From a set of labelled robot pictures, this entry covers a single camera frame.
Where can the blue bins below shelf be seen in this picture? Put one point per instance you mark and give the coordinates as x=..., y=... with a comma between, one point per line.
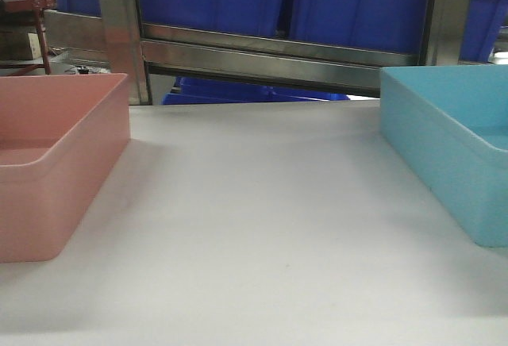
x=189, y=90

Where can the pink plastic box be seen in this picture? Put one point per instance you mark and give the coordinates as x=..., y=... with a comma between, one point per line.
x=60, y=137

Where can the blue bin upper middle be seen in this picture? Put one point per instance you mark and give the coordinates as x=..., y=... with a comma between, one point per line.
x=385, y=25

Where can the blue bin far right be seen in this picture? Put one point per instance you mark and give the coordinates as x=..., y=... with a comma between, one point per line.
x=485, y=19

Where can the red metal rack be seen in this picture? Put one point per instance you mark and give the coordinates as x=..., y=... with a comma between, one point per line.
x=34, y=9

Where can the stainless steel shelf frame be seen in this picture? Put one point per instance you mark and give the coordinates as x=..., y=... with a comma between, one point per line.
x=126, y=44

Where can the light blue plastic box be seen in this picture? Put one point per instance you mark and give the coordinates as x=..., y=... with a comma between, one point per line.
x=449, y=124

